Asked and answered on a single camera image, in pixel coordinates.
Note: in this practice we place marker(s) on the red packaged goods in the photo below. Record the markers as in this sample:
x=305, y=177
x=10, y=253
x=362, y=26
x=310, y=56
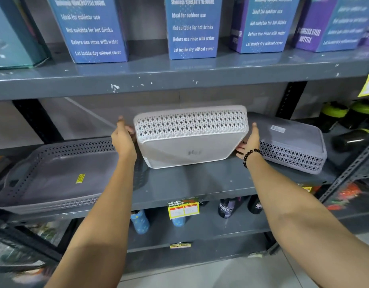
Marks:
x=345, y=196

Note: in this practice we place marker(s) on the light blue patterned bottle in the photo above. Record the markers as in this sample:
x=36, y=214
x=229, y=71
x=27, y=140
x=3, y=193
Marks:
x=178, y=221
x=140, y=221

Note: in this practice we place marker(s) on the grey perforated plastic basket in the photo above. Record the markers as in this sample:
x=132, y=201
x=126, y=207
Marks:
x=292, y=146

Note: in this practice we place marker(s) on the grey perforated plastic tray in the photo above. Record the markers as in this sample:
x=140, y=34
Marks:
x=61, y=176

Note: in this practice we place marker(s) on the white perforated plastic basket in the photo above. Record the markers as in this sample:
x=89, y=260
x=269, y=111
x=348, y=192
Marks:
x=190, y=137

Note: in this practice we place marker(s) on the small yellow price tag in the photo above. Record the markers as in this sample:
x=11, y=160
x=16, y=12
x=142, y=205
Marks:
x=306, y=188
x=180, y=245

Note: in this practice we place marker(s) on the person's left hand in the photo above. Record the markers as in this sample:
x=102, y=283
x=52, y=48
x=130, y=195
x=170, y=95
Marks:
x=123, y=142

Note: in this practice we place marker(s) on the person's left forearm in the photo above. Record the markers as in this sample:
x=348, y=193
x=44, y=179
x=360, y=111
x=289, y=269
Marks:
x=97, y=224

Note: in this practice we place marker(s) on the person's left thumb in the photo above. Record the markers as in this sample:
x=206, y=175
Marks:
x=121, y=122

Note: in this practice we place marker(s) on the black purple bottle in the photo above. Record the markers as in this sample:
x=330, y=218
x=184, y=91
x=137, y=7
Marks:
x=227, y=206
x=255, y=205

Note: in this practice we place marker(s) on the person's right forearm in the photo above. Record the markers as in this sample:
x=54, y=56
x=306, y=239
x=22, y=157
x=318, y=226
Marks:
x=307, y=218

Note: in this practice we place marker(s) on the grey metal shelving unit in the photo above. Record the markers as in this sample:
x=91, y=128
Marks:
x=184, y=74

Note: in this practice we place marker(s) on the teal bottle box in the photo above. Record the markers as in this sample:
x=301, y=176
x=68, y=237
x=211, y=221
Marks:
x=13, y=32

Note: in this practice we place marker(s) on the person's right thumb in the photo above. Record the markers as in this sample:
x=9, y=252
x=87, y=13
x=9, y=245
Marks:
x=254, y=130

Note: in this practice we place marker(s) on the person's right hand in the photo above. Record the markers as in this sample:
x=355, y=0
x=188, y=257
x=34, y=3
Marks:
x=252, y=143

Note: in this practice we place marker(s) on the black bottle green lid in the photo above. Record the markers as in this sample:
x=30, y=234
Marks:
x=333, y=115
x=361, y=113
x=351, y=139

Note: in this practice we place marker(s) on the blue purple bottle box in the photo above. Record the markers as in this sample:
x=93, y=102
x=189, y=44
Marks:
x=334, y=23
x=262, y=23

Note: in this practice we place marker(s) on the white sticker label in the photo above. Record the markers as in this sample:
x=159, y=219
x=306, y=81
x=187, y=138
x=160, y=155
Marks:
x=277, y=129

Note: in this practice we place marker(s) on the yellow sticker label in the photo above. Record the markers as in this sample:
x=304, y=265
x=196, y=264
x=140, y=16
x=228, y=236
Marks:
x=80, y=178

